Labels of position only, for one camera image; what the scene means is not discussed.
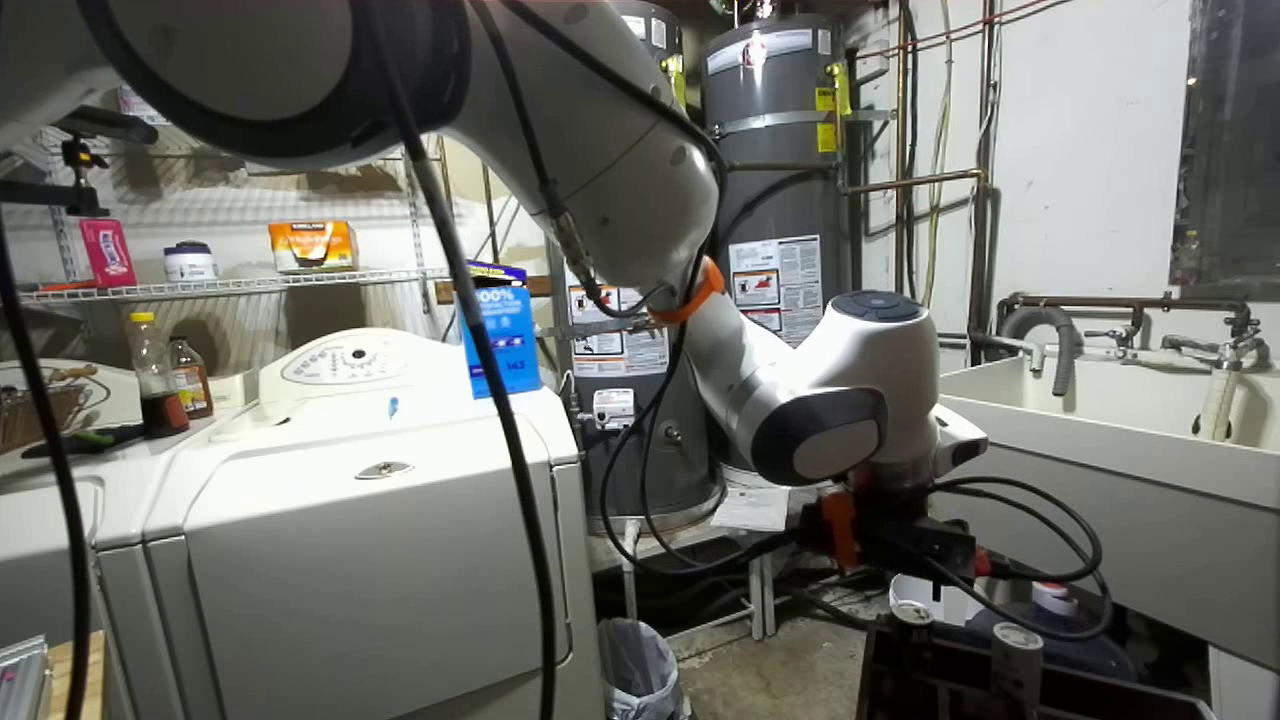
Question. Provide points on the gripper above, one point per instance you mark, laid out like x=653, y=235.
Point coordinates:
x=905, y=545

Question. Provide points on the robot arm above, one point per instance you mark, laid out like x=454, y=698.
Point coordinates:
x=620, y=160

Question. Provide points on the grey can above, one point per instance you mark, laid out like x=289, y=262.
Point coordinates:
x=1016, y=665

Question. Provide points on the white washing machine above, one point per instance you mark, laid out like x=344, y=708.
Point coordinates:
x=340, y=540

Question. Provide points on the white paper sheet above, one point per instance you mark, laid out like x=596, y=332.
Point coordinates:
x=752, y=508

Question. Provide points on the blue jug with white cap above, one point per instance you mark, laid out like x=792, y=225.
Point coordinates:
x=1060, y=625

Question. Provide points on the white utility sink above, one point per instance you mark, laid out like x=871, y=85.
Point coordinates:
x=1120, y=500

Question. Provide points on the bin with plastic bag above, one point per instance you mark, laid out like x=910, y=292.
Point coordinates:
x=638, y=670

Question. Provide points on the grey water heater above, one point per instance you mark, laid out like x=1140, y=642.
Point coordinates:
x=625, y=440
x=775, y=200

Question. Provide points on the copper pipes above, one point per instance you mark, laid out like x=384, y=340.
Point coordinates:
x=905, y=180

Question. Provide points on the metal tap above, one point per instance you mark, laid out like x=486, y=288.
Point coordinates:
x=1225, y=345

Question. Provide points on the blue cardboard box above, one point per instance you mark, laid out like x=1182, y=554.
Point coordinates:
x=518, y=340

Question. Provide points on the window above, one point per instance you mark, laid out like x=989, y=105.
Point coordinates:
x=1230, y=150

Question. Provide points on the orange cardboard box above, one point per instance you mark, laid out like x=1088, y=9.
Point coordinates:
x=312, y=246

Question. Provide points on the brown bottle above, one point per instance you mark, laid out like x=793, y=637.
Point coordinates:
x=193, y=385

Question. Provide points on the clear bottle with dark liquid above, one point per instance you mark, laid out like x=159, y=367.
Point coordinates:
x=158, y=395

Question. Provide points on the white jar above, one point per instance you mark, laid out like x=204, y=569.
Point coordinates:
x=189, y=264

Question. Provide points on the wooden board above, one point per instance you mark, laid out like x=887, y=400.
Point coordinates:
x=85, y=680

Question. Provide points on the pink box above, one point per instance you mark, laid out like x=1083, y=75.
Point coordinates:
x=107, y=253

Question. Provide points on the white dryer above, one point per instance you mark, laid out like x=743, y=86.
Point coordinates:
x=50, y=520

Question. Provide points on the camera on mount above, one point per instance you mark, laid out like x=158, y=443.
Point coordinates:
x=80, y=160

